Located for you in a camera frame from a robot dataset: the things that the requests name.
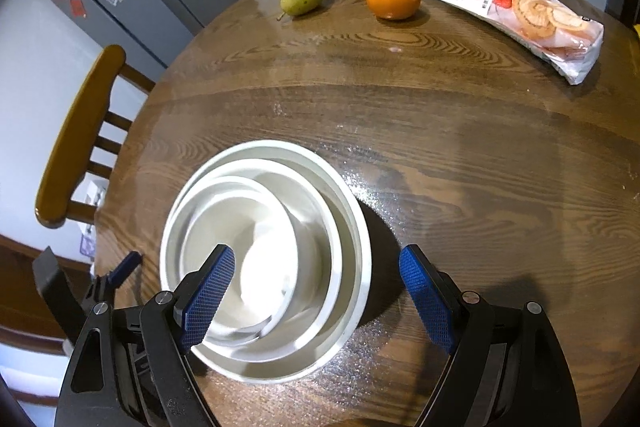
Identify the large white bowl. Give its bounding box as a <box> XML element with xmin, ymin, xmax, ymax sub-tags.
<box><xmin>160</xmin><ymin>140</ymin><xmax>372</xmax><ymax>384</ymax></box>

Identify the swiss roll snack bag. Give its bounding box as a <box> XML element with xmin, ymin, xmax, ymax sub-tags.
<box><xmin>439</xmin><ymin>0</ymin><xmax>604</xmax><ymax>86</ymax></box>

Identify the white ramekin cup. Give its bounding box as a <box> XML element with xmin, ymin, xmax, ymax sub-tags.
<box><xmin>175</xmin><ymin>176</ymin><xmax>298</xmax><ymax>343</ymax></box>

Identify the side wooden chair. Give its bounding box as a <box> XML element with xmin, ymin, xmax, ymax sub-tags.
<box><xmin>35</xmin><ymin>44</ymin><xmax>155</xmax><ymax>229</ymax></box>

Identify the medium white bowl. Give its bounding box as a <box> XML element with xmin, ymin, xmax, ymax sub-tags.
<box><xmin>160</xmin><ymin>159</ymin><xmax>343</xmax><ymax>363</ymax></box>

